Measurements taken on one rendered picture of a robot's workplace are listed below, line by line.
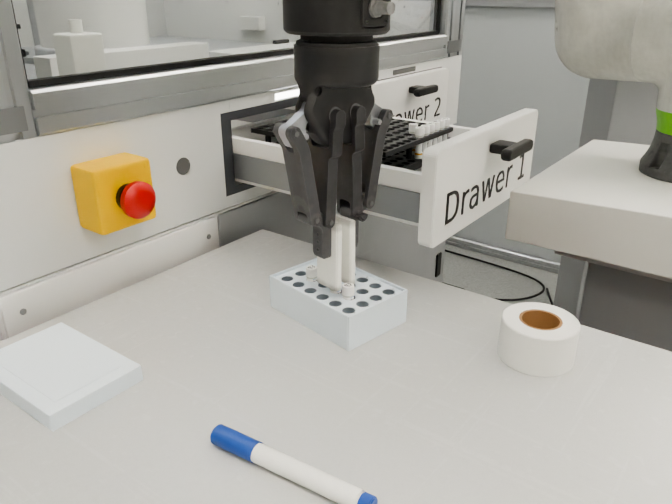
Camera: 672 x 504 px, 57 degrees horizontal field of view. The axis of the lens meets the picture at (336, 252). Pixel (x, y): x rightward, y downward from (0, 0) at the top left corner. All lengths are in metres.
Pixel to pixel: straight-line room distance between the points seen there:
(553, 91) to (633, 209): 1.71
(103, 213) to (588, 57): 0.70
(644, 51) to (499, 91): 1.65
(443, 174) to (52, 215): 0.41
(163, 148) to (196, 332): 0.24
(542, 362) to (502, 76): 2.06
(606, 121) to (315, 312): 1.23
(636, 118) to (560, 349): 1.22
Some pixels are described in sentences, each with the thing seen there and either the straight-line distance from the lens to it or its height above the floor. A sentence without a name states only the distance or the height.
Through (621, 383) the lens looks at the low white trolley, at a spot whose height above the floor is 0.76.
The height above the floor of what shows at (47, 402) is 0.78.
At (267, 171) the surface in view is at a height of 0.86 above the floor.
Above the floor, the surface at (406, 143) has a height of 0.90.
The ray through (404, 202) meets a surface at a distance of 0.70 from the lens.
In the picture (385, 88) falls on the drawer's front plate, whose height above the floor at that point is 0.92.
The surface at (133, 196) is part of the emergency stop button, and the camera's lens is 0.67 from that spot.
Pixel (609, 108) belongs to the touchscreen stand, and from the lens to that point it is 1.71.
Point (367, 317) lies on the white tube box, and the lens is 0.60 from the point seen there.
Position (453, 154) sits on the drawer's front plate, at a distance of 0.68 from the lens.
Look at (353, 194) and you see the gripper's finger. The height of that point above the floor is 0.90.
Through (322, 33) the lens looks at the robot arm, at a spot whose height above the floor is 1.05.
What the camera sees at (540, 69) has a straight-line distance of 2.52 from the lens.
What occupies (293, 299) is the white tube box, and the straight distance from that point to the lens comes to 0.64.
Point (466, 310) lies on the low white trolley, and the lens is 0.69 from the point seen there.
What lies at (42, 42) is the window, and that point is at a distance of 0.71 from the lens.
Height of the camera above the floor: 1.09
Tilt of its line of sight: 24 degrees down
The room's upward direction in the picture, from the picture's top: straight up
